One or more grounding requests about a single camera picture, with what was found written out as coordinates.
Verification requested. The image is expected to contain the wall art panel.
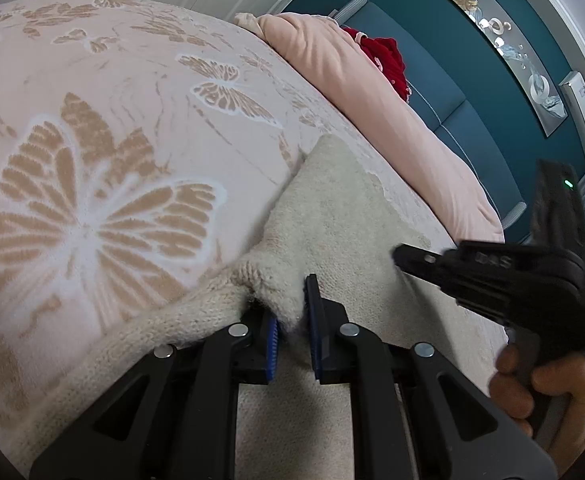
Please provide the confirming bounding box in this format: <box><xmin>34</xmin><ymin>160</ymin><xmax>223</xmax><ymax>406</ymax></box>
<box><xmin>435</xmin><ymin>0</ymin><xmax>570</xmax><ymax>137</ymax></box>

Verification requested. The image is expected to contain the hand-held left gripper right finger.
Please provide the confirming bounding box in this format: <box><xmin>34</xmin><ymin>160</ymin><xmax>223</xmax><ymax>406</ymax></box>
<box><xmin>305</xmin><ymin>274</ymin><xmax>559</xmax><ymax>480</ymax></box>

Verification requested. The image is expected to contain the red cloth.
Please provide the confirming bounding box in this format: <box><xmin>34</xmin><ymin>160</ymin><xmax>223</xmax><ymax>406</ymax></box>
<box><xmin>343</xmin><ymin>27</ymin><xmax>413</xmax><ymax>104</ymax></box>

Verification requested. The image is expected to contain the blue upholstered headboard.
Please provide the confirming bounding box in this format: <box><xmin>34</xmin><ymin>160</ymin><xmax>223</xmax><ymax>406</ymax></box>
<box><xmin>280</xmin><ymin>0</ymin><xmax>585</xmax><ymax>251</ymax></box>

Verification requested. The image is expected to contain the beige knitted sweater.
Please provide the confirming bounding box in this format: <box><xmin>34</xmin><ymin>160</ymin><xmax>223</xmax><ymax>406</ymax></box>
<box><xmin>10</xmin><ymin>134</ymin><xmax>533</xmax><ymax>480</ymax></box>

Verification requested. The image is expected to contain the person's right hand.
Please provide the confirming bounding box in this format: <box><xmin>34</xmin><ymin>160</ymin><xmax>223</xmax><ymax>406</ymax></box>
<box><xmin>488</xmin><ymin>342</ymin><xmax>585</xmax><ymax>466</ymax></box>

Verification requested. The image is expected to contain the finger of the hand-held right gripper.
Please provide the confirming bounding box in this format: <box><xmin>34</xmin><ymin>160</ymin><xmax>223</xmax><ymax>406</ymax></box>
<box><xmin>392</xmin><ymin>243</ymin><xmax>460</xmax><ymax>297</ymax></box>

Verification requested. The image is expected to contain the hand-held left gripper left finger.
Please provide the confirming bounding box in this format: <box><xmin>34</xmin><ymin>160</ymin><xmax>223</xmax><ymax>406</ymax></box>
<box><xmin>29</xmin><ymin>307</ymin><xmax>279</xmax><ymax>480</ymax></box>

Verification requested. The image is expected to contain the white wall unit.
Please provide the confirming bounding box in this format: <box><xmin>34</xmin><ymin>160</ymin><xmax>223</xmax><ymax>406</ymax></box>
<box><xmin>559</xmin><ymin>72</ymin><xmax>585</xmax><ymax>169</ymax></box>

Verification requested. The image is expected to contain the pink pillow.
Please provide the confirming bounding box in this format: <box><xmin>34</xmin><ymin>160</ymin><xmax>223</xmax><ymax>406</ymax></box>
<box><xmin>234</xmin><ymin>12</ymin><xmax>505</xmax><ymax>244</ymax></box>

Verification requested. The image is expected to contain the pink butterfly blanket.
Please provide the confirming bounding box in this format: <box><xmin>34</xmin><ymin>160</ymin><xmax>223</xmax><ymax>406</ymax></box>
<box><xmin>0</xmin><ymin>0</ymin><xmax>505</xmax><ymax>466</ymax></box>

